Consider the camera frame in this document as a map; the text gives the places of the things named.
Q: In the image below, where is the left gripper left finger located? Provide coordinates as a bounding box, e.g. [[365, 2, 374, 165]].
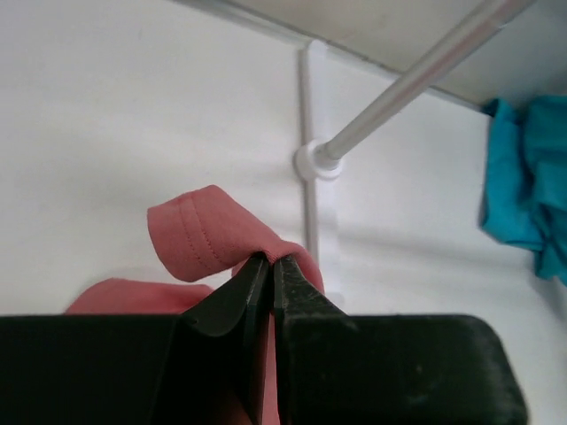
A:
[[181, 254, 269, 424]]

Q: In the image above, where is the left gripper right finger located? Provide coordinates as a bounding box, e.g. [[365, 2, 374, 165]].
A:
[[273, 256, 353, 424]]

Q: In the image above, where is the pink t shirt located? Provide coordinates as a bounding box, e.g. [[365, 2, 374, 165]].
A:
[[65, 184, 327, 425]]

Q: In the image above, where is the teal t shirt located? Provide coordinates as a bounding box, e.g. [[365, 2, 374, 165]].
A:
[[480, 96, 566, 282]]

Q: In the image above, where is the white clothes rack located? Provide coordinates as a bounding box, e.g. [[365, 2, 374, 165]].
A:
[[292, 0, 531, 293]]

